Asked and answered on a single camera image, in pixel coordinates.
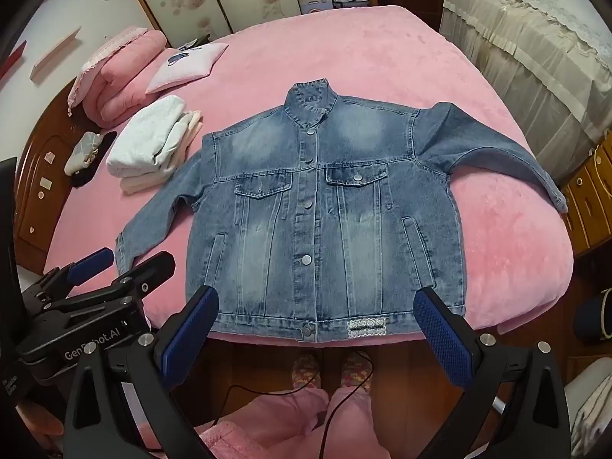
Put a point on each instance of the grey white socks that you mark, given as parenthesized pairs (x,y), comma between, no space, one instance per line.
(86,157)

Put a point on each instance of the wooden headboard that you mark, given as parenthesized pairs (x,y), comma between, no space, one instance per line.
(42,187)

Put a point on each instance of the pink fuzzy slippers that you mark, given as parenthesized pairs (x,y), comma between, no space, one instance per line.
(355,371)

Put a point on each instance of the beige covered bed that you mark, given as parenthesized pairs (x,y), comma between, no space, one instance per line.
(550,63)

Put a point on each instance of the folded white clothes stack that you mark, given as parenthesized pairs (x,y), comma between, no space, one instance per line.
(153,144)

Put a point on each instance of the white printed pillow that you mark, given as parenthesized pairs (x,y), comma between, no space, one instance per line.
(186,66)

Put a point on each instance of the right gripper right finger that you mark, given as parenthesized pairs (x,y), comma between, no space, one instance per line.
(534,422)

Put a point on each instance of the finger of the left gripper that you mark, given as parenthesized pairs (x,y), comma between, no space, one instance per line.
(148,269)
(90,266)

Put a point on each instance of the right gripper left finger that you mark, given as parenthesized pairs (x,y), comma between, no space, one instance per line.
(99,421)

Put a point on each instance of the folded pink quilt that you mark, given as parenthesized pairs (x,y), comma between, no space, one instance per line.
(111,85)

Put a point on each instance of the blue denim jacket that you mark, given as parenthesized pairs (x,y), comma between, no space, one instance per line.
(318,221)

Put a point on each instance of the wooden nightstand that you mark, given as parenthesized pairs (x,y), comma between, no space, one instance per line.
(588,195)

